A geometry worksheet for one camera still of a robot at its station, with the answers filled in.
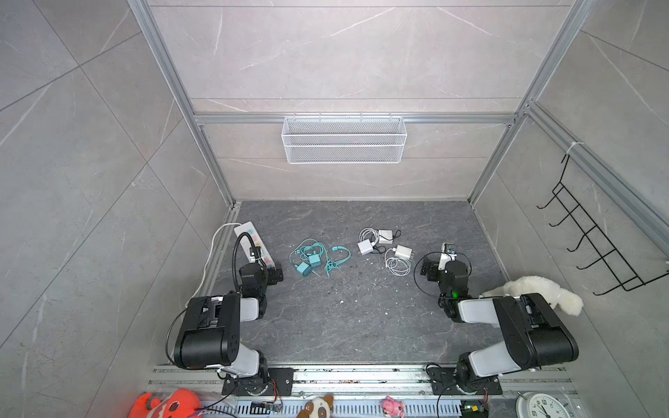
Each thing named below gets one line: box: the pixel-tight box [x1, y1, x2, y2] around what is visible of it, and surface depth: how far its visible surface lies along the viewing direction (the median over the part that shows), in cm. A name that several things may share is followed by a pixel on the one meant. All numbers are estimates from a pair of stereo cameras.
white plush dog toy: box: [480, 276, 584, 317], surface depth 73 cm
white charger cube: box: [357, 238, 374, 256], surface depth 103 cm
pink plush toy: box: [381, 395, 406, 418], surface depth 69 cm
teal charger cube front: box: [296, 262, 312, 277], surface depth 97 cm
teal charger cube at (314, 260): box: [308, 254, 322, 267], surface depth 100 cm
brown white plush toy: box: [296, 393, 334, 418], surface depth 69 cm
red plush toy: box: [128, 388, 202, 418], surface depth 65 cm
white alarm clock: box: [515, 391, 575, 418], surface depth 68 cm
